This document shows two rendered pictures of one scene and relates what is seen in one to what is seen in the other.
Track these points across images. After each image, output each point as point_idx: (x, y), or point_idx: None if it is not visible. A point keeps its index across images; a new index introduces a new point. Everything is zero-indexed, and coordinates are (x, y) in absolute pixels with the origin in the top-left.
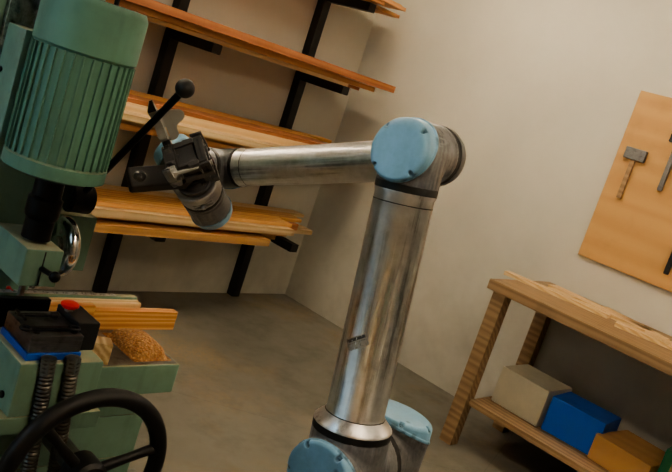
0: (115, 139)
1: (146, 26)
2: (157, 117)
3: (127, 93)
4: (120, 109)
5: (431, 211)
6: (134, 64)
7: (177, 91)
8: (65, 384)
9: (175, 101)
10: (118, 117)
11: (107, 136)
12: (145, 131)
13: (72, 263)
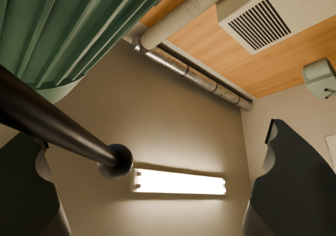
0: None
1: (52, 103)
2: (94, 136)
3: (91, 60)
4: (120, 38)
5: None
6: (77, 80)
7: (122, 145)
8: None
9: (115, 155)
10: (129, 28)
11: None
12: (63, 115)
13: None
